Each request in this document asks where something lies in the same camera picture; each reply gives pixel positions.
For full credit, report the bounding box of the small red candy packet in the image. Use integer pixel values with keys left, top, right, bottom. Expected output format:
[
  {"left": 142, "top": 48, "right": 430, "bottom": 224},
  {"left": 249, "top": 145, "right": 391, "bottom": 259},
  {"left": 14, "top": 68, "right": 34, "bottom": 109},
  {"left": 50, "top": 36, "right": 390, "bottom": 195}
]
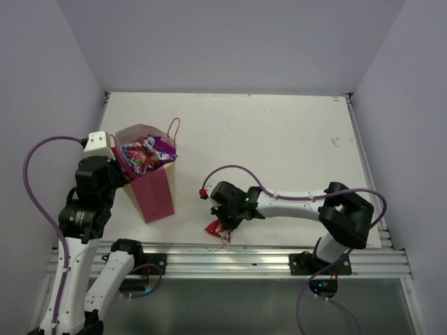
[{"left": 205, "top": 219, "right": 232, "bottom": 245}]

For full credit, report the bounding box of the Fox's candy bag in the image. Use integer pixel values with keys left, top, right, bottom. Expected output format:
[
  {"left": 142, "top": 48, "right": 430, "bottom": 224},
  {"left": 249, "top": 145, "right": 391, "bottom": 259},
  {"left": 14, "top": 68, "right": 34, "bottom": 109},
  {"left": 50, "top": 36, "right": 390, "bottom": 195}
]
[{"left": 117, "top": 136, "right": 161, "bottom": 177}]

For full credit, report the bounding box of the pink paper bag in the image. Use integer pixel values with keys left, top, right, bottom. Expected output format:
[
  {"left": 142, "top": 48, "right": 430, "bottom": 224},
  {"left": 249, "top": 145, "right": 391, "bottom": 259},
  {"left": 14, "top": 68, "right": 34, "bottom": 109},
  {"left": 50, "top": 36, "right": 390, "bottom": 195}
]
[{"left": 112, "top": 117, "right": 180, "bottom": 223}]

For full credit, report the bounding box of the purple grape candy bag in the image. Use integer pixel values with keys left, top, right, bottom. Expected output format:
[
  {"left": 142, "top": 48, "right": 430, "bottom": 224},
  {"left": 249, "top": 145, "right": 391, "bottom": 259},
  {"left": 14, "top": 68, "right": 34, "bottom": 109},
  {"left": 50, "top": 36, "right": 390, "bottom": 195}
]
[{"left": 143, "top": 136, "right": 177, "bottom": 170}]

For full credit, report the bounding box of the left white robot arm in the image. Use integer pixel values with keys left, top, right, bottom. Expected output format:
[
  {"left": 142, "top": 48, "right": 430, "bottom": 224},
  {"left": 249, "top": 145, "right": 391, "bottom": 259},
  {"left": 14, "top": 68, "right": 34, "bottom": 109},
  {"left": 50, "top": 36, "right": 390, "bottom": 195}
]
[{"left": 32, "top": 156, "right": 145, "bottom": 334}]

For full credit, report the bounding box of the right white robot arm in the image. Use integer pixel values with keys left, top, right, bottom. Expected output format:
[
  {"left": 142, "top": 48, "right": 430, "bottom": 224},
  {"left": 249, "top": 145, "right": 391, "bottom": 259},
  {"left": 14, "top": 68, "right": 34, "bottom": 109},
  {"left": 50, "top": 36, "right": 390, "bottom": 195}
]
[{"left": 200, "top": 181, "right": 374, "bottom": 274}]

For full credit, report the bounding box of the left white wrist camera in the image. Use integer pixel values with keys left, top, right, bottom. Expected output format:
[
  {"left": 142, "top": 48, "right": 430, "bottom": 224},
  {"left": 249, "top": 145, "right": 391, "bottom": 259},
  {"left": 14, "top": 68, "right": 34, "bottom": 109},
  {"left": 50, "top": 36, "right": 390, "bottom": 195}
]
[{"left": 84, "top": 131, "right": 114, "bottom": 159}]

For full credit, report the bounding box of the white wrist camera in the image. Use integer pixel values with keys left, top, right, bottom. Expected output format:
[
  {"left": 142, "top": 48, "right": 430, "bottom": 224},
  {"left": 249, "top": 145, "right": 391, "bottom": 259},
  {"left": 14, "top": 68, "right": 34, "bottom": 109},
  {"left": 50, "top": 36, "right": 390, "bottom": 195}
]
[
  {"left": 84, "top": 131, "right": 114, "bottom": 159},
  {"left": 198, "top": 185, "right": 213, "bottom": 200}
]

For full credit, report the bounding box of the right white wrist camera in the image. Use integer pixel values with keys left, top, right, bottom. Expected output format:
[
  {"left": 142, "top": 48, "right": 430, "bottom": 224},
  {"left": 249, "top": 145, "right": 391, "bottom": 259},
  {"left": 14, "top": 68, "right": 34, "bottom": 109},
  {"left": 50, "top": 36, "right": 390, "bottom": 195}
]
[{"left": 198, "top": 185, "right": 213, "bottom": 200}]

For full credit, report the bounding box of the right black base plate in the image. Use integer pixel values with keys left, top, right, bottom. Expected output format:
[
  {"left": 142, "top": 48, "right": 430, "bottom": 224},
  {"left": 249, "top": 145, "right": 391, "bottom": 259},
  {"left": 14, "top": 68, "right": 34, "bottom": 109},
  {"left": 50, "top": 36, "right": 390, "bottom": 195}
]
[{"left": 288, "top": 251, "right": 353, "bottom": 276}]

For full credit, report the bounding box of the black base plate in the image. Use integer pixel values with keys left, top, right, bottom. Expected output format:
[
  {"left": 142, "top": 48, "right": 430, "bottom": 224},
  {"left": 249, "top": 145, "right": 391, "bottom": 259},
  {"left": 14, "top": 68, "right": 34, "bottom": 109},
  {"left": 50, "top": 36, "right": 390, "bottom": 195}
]
[
  {"left": 288, "top": 251, "right": 353, "bottom": 276},
  {"left": 137, "top": 253, "right": 168, "bottom": 276}
]

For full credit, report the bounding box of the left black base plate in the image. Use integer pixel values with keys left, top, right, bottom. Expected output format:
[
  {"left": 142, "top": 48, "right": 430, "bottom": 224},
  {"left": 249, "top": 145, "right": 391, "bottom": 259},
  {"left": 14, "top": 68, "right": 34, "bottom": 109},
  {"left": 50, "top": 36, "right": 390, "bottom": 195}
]
[{"left": 137, "top": 253, "right": 168, "bottom": 276}]

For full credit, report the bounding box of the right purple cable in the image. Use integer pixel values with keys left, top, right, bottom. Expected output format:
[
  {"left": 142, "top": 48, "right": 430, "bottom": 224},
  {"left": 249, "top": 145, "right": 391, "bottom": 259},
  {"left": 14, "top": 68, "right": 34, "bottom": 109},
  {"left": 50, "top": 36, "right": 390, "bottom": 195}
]
[{"left": 201, "top": 165, "right": 388, "bottom": 335}]

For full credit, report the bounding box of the purple cable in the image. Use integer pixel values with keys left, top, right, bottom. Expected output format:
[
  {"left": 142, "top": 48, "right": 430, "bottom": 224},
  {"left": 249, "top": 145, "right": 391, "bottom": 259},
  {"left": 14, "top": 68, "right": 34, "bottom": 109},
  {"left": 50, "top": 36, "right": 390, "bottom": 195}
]
[
  {"left": 26, "top": 136, "right": 87, "bottom": 335},
  {"left": 201, "top": 165, "right": 388, "bottom": 335}
]

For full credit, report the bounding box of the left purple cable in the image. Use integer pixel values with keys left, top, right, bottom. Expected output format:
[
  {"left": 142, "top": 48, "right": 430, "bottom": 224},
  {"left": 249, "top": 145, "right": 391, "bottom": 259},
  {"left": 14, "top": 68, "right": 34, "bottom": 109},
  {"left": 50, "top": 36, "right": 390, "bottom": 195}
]
[{"left": 26, "top": 136, "right": 87, "bottom": 335}]

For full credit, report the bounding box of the aluminium mounting rail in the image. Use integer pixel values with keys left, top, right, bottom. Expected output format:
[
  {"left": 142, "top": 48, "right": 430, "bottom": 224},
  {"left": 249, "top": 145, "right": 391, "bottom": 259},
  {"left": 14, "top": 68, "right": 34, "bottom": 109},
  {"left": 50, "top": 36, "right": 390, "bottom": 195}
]
[{"left": 47, "top": 242, "right": 411, "bottom": 280}]

